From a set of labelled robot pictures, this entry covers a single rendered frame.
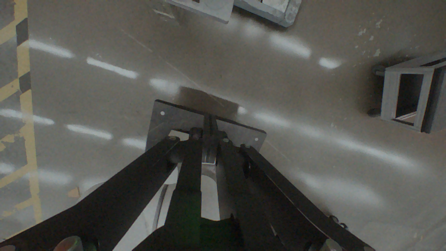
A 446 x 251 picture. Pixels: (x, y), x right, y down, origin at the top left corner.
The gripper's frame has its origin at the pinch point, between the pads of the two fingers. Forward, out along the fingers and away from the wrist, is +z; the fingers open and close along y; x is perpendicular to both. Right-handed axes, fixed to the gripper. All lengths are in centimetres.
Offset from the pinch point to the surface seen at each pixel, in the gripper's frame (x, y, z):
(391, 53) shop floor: 41, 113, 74
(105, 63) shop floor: 2, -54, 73
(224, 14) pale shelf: 21.2, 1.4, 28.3
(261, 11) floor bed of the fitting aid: 39, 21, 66
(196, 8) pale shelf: 21.0, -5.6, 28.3
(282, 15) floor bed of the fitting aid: 40, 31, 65
